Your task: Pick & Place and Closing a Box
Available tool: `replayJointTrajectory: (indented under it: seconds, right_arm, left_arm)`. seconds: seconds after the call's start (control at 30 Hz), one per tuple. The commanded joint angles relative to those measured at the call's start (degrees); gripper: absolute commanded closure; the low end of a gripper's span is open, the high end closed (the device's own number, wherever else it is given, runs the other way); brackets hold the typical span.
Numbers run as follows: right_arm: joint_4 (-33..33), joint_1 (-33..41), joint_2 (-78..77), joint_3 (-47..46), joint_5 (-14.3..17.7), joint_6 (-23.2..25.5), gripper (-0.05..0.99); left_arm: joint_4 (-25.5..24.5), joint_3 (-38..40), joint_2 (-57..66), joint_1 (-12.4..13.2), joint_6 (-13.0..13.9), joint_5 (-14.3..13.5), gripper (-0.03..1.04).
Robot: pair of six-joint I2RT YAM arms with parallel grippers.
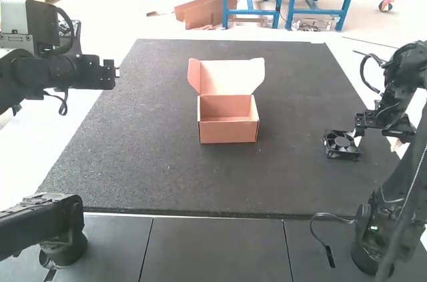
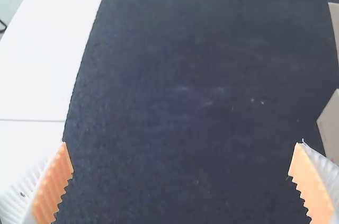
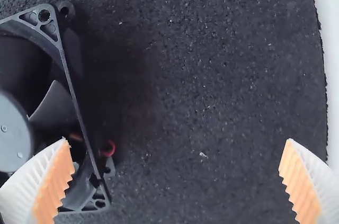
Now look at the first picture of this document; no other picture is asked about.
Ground black mat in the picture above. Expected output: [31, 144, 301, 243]
[35, 38, 403, 220]

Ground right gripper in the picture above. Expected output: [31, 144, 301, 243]
[352, 107, 418, 154]

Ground cardboard box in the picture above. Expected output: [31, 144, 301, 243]
[187, 57, 266, 145]

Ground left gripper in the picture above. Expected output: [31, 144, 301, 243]
[75, 53, 121, 91]

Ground black square fan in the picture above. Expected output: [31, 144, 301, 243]
[321, 129, 364, 163]

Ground flat cardboard sheets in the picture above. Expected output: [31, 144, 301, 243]
[173, 0, 238, 31]

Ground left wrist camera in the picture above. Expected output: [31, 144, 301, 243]
[0, 0, 35, 53]

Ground black cable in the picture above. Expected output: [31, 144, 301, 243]
[49, 5, 75, 57]
[43, 87, 69, 117]
[309, 211, 358, 269]
[359, 53, 390, 95]

